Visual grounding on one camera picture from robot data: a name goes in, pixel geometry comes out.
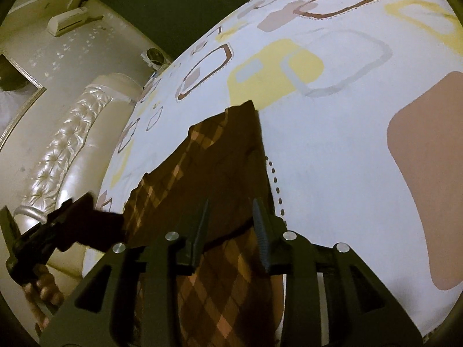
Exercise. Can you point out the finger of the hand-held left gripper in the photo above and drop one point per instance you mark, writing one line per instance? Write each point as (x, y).
(94, 227)

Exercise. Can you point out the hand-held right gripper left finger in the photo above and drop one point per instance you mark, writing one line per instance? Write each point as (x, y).
(201, 224)

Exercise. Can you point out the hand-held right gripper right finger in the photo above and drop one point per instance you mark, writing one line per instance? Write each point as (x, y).
(261, 231)

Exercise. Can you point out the brown plaid cloth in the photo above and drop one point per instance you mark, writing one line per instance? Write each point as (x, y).
(224, 159)

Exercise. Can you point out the person's left hand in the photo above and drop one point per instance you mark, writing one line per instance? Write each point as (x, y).
(45, 291)

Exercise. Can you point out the cream tufted headboard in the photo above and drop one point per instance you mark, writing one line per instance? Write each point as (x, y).
(61, 151)

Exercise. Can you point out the patterned white bed sheet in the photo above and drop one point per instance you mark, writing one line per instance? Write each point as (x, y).
(343, 151)

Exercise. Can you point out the small round device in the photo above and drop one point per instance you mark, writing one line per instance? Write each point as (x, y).
(156, 58)

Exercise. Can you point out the white air conditioner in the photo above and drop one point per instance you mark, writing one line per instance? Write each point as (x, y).
(72, 20)

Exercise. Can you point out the framed wall mirror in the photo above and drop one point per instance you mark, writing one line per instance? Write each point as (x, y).
(11, 108)

